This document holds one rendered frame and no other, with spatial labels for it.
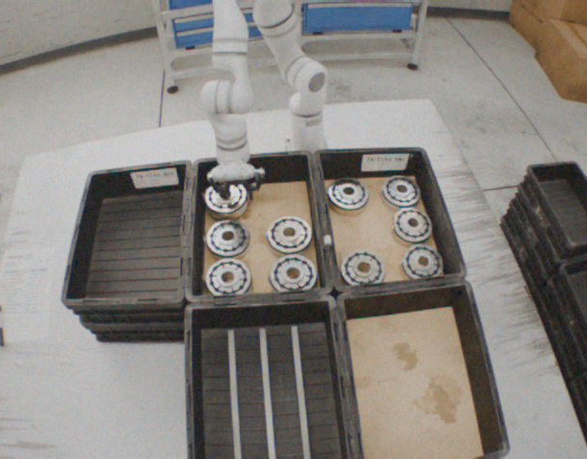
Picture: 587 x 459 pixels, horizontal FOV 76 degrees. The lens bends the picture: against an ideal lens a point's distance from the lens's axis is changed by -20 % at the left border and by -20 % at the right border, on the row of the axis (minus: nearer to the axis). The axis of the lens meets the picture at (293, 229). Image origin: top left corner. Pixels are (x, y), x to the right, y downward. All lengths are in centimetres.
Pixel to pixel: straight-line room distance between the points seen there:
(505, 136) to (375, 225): 193
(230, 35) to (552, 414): 117
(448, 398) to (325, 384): 27
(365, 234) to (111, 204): 68
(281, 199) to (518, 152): 197
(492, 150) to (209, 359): 221
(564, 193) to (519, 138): 105
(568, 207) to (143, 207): 161
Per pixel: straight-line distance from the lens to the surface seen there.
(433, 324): 104
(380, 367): 98
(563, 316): 181
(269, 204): 117
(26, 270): 145
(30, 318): 135
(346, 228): 113
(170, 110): 288
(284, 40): 106
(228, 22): 90
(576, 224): 194
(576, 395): 185
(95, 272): 116
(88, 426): 117
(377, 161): 120
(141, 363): 116
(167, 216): 119
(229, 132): 94
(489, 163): 270
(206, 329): 101
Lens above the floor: 174
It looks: 54 degrees down
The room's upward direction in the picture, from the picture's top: straight up
